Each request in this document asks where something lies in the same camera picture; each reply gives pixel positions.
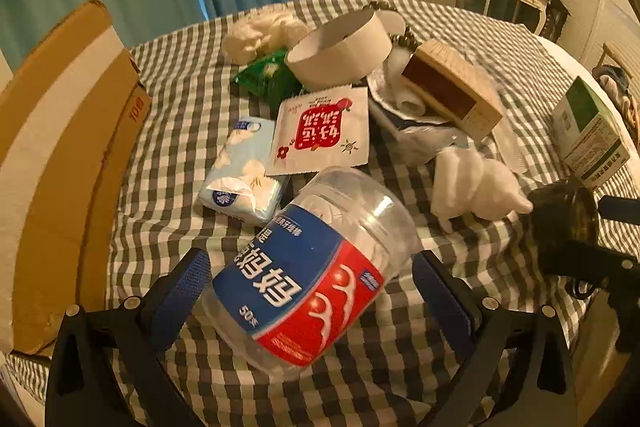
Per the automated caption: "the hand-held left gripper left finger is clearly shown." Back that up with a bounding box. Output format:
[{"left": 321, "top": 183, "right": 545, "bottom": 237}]
[{"left": 45, "top": 248, "right": 213, "bottom": 427}]

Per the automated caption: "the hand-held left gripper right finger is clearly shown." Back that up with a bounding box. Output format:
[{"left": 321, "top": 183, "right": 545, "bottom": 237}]
[{"left": 411, "top": 250, "right": 586, "bottom": 427}]

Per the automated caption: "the white figurine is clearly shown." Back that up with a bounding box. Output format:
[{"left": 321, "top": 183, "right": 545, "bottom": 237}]
[{"left": 431, "top": 146, "right": 535, "bottom": 234}]

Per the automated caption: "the clear jar blue red label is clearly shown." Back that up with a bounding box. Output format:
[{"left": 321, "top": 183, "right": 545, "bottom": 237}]
[{"left": 200, "top": 166, "right": 423, "bottom": 380}]

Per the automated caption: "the brown cardboard box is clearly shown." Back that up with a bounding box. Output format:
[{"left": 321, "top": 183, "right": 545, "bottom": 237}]
[{"left": 0, "top": 0, "right": 152, "bottom": 355}]

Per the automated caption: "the white round paper ring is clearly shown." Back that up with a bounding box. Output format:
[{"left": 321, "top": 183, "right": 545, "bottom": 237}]
[{"left": 285, "top": 9, "right": 393, "bottom": 92}]

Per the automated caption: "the green white carton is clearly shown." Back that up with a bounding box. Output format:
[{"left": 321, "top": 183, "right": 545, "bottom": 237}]
[{"left": 551, "top": 76, "right": 637, "bottom": 190}]

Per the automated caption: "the blue white tissue pack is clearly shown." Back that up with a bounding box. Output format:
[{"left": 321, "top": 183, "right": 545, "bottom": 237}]
[{"left": 199, "top": 116, "right": 291, "bottom": 227}]

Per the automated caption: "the wooden chair with clothes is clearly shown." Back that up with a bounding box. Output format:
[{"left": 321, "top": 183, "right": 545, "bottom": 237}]
[{"left": 592, "top": 42, "right": 640, "bottom": 128}]

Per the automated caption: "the wooden box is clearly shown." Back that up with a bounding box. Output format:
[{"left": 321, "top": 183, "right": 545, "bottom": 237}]
[{"left": 401, "top": 39, "right": 505, "bottom": 144}]

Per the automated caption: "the white red sachet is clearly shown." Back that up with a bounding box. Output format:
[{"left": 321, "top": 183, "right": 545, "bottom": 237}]
[{"left": 265, "top": 87, "right": 370, "bottom": 178}]

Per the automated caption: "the black bag beside table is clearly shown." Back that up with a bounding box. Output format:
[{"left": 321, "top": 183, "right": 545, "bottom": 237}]
[{"left": 537, "top": 0, "right": 571, "bottom": 42}]

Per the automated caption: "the green snack packet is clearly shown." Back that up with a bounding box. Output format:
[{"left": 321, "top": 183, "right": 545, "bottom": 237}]
[{"left": 234, "top": 49, "right": 303, "bottom": 100}]

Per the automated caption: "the crumpled white tissue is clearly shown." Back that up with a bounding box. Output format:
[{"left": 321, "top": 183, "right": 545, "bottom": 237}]
[{"left": 222, "top": 13, "right": 308, "bottom": 64}]

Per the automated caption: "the black bead string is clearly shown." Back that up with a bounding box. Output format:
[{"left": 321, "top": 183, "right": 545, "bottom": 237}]
[{"left": 389, "top": 31, "right": 419, "bottom": 54}]

